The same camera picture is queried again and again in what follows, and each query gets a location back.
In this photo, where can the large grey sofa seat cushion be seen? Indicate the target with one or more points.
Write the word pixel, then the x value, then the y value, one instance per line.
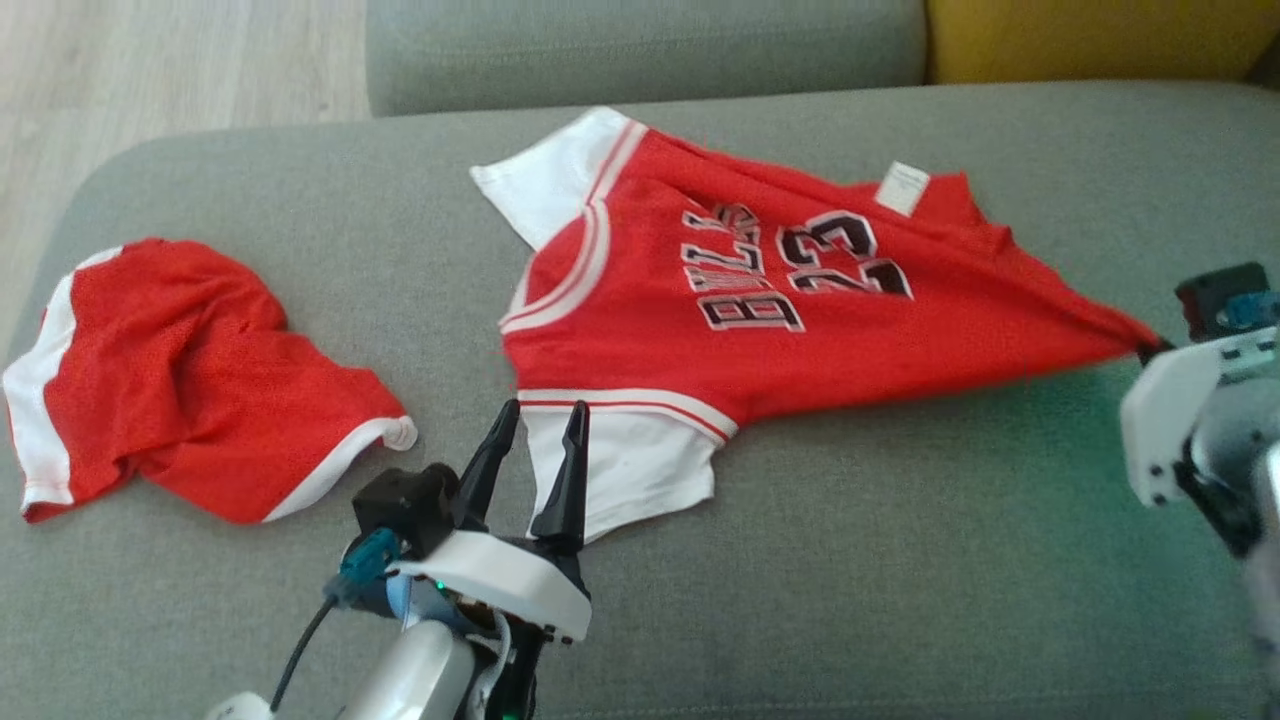
pixel 850 580

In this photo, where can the grey sofa back cushion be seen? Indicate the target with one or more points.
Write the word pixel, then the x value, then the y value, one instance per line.
pixel 640 50

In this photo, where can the red mesh shorts white trim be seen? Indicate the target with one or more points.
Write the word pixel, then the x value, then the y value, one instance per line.
pixel 190 380

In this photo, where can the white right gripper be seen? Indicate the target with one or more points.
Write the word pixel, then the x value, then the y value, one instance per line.
pixel 1165 420

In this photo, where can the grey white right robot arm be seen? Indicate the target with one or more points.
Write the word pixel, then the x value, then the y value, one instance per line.
pixel 1240 450

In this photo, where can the red Bulls jersey white sleeves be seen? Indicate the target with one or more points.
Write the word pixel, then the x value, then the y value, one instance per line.
pixel 850 340

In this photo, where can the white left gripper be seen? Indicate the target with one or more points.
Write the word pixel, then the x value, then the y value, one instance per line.
pixel 510 580

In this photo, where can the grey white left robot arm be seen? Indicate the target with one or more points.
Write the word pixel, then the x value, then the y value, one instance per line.
pixel 410 670

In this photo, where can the yellow sofa pillow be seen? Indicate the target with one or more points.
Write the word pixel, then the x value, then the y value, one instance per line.
pixel 1090 40

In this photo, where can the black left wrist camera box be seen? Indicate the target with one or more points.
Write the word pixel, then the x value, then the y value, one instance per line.
pixel 400 505

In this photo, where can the grey sofa corner cushion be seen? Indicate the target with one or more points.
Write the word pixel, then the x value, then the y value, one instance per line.
pixel 1270 70

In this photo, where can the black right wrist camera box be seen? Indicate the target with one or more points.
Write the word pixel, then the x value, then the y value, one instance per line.
pixel 1205 295

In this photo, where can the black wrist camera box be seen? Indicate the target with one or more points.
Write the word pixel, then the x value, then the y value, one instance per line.
pixel 400 505
pixel 1205 295

